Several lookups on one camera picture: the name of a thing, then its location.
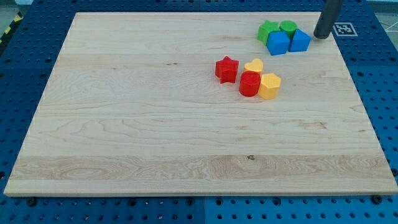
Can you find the yellow hexagon block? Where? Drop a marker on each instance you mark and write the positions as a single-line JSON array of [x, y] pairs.
[[269, 86]]

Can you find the white fiducial marker tag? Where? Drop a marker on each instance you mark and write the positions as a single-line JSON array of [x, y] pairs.
[[344, 29]]

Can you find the green star block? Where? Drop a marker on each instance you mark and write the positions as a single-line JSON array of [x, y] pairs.
[[266, 29]]

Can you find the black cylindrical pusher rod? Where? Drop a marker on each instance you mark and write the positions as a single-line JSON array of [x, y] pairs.
[[327, 18]]

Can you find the red star block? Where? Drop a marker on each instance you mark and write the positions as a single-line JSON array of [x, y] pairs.
[[226, 70]]

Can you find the blue triangular prism block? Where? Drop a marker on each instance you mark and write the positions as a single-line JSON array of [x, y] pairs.
[[300, 41]]

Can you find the green cylinder block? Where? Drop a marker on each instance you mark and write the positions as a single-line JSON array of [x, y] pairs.
[[289, 27]]

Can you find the red cylinder block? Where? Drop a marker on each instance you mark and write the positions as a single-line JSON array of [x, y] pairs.
[[249, 83]]

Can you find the light wooden board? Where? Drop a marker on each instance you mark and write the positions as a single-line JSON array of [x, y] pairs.
[[133, 107]]

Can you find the yellow heart block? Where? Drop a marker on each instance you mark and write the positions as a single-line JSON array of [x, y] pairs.
[[256, 65]]

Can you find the blue cube block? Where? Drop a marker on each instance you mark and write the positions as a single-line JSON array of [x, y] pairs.
[[278, 43]]

